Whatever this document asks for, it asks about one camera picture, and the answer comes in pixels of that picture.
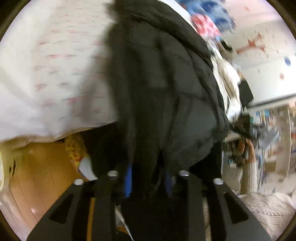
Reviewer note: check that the cream knit sleeve forearm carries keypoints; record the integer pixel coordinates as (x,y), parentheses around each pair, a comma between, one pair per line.
(273,211)

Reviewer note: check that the yellow patterned slipper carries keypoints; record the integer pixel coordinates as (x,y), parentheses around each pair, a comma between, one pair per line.
(79,157)

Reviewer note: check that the cherry print bed sheet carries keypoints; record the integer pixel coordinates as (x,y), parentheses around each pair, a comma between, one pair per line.
(54,59)

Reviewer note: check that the pink patterned cloth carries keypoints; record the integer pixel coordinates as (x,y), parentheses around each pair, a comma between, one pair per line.
(205,27)

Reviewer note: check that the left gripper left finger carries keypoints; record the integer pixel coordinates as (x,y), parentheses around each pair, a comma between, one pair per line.
(85,211)

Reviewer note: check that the whale print curtain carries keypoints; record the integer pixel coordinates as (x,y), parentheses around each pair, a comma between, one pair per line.
(214,9)

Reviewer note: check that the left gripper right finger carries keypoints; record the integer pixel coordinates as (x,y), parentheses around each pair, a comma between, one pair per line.
(208,211)

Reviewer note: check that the right hand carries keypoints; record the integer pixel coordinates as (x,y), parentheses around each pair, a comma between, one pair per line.
(247,145)

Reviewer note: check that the black puffer jacket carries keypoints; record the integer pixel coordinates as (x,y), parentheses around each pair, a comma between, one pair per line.
(169,104)

